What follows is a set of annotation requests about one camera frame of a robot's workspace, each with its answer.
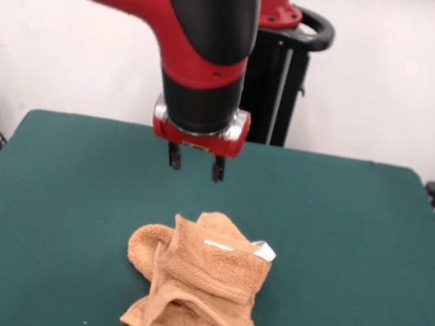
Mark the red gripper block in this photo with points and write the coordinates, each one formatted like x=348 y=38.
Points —
x=196 y=142

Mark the dark green table cloth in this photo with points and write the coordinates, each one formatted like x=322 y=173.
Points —
x=49 y=206

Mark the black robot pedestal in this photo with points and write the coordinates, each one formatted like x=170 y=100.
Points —
x=264 y=75

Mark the tan terry towel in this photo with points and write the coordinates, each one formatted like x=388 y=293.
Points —
x=209 y=269

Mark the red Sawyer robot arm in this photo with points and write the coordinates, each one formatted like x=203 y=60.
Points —
x=203 y=45

